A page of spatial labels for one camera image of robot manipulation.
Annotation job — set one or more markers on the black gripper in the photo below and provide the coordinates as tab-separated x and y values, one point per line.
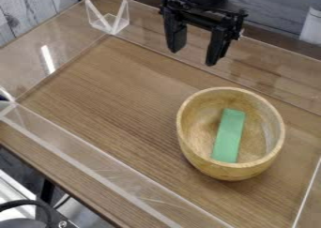
213	15

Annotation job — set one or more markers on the green rectangular block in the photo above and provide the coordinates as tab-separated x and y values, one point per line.
229	135

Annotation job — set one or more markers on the brown wooden bowl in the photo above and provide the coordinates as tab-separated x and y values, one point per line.
197	123

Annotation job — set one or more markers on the clear acrylic tray walls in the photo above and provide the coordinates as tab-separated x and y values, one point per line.
93	89

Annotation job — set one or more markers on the black metal bracket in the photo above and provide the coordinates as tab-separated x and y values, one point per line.
53	218

